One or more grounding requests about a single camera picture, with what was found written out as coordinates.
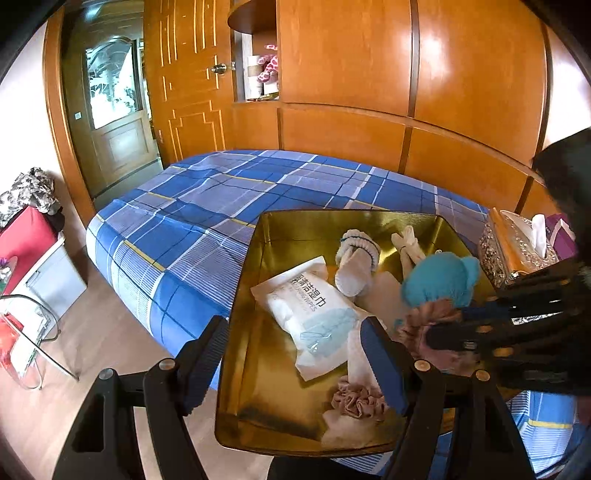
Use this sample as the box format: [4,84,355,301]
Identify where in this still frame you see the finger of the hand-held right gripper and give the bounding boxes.
[462,263,585,324]
[426,311,580,370]

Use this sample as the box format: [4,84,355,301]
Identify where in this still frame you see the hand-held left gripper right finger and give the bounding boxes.
[359,316,527,480]

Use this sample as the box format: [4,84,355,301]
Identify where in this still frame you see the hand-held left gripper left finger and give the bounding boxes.
[52,315,230,480]

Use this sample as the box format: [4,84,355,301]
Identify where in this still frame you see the pink scrunchie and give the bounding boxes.
[335,376,393,421]

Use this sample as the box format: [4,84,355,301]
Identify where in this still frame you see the doll with teal hat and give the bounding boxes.
[392,225,482,370]

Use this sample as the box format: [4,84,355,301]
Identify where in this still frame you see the gold tray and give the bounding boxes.
[215,209,509,460]

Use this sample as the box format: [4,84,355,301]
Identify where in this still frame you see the white wet wipes pack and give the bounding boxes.
[250,256,375,381]

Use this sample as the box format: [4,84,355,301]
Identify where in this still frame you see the white socks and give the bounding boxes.
[335,228,382,297]

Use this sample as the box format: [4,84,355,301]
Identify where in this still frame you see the purple pack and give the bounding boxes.
[546,213,578,260]

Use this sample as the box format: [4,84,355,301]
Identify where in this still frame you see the silver patterned tissue box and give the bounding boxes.
[478,208,578,287]

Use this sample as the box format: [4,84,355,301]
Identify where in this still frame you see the blue plaid bed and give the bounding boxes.
[85,148,578,472]

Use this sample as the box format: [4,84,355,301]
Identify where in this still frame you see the white plastic bin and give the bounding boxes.
[18,231,88,319]

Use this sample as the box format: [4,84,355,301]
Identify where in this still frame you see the glass side table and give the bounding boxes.
[0,295,81,391]

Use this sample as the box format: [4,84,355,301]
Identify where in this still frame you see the red box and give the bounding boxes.
[0,205,61,296]

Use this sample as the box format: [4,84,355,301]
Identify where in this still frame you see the wooden door with frosted glass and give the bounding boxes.
[69,28,158,190]

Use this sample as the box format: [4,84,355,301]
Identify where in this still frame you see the open wooden door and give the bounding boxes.
[143,0,241,167]

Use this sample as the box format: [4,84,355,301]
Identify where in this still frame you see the camouflage cloth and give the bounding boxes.
[0,167,63,227]

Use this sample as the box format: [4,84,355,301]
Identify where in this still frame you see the wooden wardrobe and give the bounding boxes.
[228,0,568,217]

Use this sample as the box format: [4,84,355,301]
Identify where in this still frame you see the white paper roll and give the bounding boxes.
[247,55,265,95]

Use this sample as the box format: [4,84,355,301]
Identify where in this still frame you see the pink plush toy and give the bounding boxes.
[257,44,280,85]

